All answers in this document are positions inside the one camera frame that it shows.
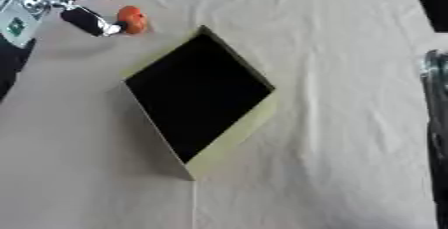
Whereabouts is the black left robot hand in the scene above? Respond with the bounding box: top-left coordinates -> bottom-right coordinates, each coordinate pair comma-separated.
47,0 -> 140,38

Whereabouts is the tan cardboard box black inside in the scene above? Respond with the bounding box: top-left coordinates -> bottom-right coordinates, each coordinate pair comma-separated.
106,24 -> 280,182

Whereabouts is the orange toy fruit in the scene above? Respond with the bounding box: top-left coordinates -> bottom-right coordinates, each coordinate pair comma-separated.
115,5 -> 149,35

